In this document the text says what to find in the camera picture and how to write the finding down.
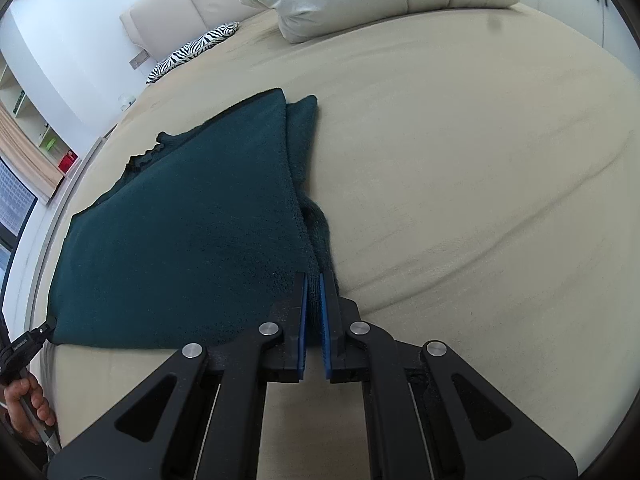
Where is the zebra print pillow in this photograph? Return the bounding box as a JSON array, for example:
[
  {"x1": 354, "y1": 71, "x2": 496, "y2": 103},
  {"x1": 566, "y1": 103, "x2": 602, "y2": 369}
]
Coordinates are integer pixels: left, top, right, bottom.
[{"x1": 146, "y1": 21, "x2": 241, "y2": 84}]

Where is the person's left hand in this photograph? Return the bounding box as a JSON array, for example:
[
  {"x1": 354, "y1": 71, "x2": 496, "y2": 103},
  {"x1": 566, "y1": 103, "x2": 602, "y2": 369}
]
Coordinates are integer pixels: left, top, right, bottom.
[{"x1": 0, "y1": 375, "x2": 57, "y2": 444}]

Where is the bed with beige sheet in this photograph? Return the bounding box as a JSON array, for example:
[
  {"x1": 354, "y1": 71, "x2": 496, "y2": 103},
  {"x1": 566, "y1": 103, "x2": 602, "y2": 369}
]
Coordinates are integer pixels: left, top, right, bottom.
[{"x1": 25, "y1": 2, "x2": 639, "y2": 480}]

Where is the white window ledge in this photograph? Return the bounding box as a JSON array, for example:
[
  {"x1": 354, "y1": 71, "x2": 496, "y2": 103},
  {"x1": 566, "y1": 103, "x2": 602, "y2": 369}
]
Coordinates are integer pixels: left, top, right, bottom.
[{"x1": 10, "y1": 132, "x2": 118, "y2": 361}]

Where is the beige curtain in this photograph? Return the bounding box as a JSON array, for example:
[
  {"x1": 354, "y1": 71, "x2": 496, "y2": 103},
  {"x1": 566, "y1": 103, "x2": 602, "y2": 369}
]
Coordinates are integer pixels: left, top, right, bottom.
[{"x1": 0, "y1": 102, "x2": 66, "y2": 205}]

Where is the window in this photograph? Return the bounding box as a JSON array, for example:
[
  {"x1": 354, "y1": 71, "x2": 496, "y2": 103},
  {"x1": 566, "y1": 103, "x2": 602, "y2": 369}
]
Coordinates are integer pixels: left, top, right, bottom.
[{"x1": 0, "y1": 157, "x2": 40, "y2": 301}]

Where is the white wall shelf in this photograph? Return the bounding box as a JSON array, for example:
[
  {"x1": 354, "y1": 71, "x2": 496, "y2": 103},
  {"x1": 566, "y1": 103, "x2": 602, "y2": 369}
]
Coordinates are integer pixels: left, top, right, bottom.
[{"x1": 0, "y1": 55, "x2": 81, "y2": 177}]

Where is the dark green sweater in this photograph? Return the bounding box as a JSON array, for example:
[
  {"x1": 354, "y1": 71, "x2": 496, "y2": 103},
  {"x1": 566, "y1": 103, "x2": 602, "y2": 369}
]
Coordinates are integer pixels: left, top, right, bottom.
[{"x1": 49, "y1": 87, "x2": 347, "y2": 352}]

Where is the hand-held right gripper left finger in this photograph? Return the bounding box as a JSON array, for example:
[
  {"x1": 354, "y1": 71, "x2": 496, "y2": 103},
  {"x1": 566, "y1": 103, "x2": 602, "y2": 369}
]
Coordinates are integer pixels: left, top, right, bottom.
[{"x1": 47, "y1": 272, "x2": 308, "y2": 480}]

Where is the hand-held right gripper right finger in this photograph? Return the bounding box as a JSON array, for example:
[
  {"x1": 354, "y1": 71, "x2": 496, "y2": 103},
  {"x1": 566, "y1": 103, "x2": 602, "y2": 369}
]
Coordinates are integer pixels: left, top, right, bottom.
[{"x1": 319, "y1": 271, "x2": 579, "y2": 480}]

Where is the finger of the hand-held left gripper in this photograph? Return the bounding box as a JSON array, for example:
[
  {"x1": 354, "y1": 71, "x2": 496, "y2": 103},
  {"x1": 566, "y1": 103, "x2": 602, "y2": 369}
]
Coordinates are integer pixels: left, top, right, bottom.
[{"x1": 27, "y1": 322, "x2": 55, "y2": 347}]

